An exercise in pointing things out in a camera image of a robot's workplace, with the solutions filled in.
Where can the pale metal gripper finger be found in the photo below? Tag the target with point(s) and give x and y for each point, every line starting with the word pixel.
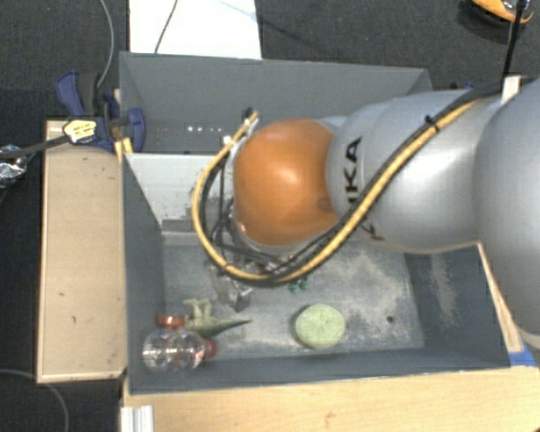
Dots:
pixel 222 288
pixel 243 299

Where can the green toy dinosaur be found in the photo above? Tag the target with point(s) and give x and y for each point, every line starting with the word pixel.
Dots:
pixel 207 326

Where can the pale green round sponge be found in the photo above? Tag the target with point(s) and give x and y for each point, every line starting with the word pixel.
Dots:
pixel 319 326

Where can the clear plastic bottle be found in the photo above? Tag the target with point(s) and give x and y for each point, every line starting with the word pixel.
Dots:
pixel 171 351

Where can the grey metal bin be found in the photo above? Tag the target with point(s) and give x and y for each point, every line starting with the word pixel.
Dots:
pixel 369 295

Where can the pale wood flat board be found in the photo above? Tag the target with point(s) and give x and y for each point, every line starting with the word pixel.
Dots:
pixel 81 263

